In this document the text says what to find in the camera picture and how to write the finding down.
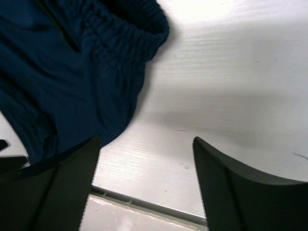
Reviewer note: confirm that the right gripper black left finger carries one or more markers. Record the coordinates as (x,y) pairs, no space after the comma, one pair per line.
(50,195)

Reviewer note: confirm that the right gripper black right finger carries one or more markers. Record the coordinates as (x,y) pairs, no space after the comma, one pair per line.
(237,197)

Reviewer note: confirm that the white front cover board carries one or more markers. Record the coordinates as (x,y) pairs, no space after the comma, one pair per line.
(106,214)

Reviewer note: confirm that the navy blue shorts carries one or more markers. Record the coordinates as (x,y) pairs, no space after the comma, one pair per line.
(73,69)

